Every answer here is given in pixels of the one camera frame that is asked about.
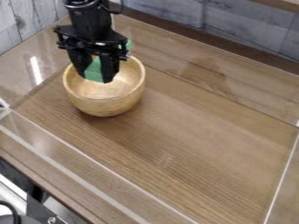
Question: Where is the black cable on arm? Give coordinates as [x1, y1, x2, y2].
[98, 0, 127, 16]

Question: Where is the black stand with cable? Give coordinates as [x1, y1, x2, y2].
[0, 194, 63, 224]

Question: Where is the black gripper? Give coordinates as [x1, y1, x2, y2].
[55, 0, 128, 83]

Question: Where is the green rectangular block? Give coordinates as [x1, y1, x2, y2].
[84, 39, 132, 83]

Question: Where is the wooden bowl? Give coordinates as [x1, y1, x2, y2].
[62, 56, 146, 117]

